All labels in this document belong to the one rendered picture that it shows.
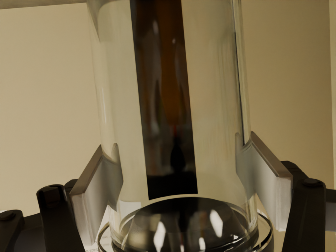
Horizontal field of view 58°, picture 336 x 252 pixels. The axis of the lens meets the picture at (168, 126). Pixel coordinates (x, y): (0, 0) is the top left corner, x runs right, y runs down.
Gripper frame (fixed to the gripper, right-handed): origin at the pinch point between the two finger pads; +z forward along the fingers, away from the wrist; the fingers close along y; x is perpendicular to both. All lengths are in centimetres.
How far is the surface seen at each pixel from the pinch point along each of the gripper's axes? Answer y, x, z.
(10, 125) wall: -39, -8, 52
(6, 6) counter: -33, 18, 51
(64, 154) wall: -28, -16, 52
